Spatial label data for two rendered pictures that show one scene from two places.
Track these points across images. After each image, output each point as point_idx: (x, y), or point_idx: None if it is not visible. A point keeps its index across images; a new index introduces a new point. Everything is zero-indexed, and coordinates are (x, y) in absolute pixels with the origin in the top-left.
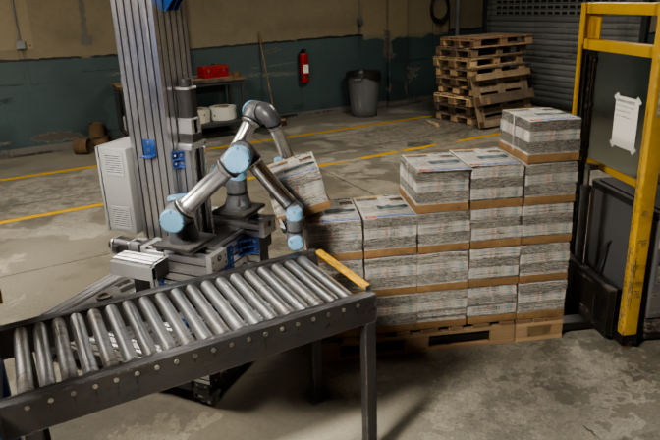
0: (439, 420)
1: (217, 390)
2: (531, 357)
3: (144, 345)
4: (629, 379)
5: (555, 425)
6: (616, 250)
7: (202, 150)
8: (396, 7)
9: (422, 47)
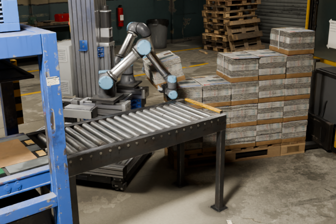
0: (250, 190)
1: (125, 182)
2: (291, 161)
3: (117, 136)
4: None
5: (310, 189)
6: (330, 105)
7: (112, 47)
8: None
9: (192, 6)
